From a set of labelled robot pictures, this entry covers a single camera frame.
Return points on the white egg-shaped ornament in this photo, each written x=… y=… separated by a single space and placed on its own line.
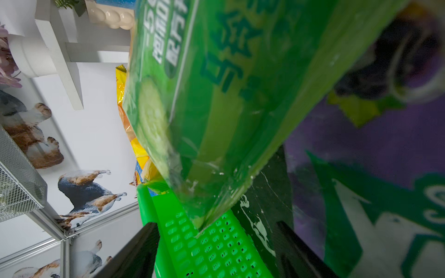
x=110 y=16

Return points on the green cucumber chips bag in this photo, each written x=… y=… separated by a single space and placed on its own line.
x=214 y=88

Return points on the white wire wall basket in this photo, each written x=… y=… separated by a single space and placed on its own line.
x=23 y=190

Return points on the green and white artificial plant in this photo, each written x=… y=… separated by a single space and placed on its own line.
x=66 y=3

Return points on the green plastic basket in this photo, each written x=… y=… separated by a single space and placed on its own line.
x=223 y=250

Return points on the purple Krax snack bag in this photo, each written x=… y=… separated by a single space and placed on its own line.
x=367 y=164

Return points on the pink flower in white pot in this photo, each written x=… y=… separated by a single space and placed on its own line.
x=8 y=65

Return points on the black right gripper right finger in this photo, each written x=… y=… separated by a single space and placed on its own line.
x=295 y=259

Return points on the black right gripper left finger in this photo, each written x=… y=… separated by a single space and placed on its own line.
x=137 y=258

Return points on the white tiered display shelf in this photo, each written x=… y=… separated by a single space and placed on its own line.
x=50 y=52

